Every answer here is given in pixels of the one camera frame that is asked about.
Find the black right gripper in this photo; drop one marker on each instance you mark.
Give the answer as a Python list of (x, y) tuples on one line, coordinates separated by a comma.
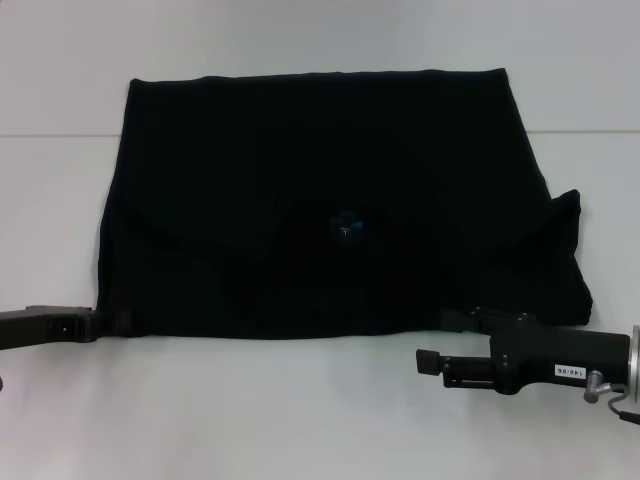
[(565, 357)]

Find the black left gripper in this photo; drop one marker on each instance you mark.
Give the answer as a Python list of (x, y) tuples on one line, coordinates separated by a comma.
[(45, 325)]

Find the black shirt with FREE print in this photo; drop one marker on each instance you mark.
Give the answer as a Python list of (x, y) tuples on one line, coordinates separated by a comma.
[(325, 200)]

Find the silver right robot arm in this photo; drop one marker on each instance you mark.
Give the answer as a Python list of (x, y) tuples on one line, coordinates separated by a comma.
[(635, 360)]

